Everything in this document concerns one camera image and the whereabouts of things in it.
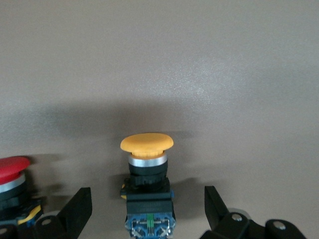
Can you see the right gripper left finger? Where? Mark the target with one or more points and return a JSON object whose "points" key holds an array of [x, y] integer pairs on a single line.
{"points": [[67, 219]]}

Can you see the red mushroom push button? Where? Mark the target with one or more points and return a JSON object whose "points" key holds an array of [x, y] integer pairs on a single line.
{"points": [[11, 169]]}

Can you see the yellow mushroom push button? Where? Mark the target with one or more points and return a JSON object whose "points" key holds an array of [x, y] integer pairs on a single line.
{"points": [[147, 144]]}

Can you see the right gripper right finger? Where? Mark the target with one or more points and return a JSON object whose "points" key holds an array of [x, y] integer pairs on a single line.
{"points": [[224, 224]]}

